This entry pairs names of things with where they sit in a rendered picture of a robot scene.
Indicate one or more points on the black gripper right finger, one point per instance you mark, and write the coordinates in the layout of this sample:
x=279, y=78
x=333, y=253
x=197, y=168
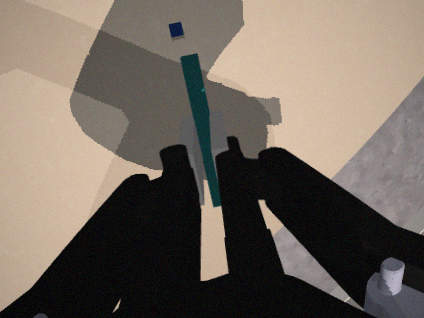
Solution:
x=378, y=264

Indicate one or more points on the small dark blue block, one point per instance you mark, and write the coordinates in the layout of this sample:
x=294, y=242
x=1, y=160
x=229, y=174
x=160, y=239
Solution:
x=176, y=29

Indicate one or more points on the turquoise rod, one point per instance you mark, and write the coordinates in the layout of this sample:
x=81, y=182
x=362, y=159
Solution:
x=200, y=111

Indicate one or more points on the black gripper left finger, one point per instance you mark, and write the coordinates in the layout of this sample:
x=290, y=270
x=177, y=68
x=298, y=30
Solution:
x=87, y=278

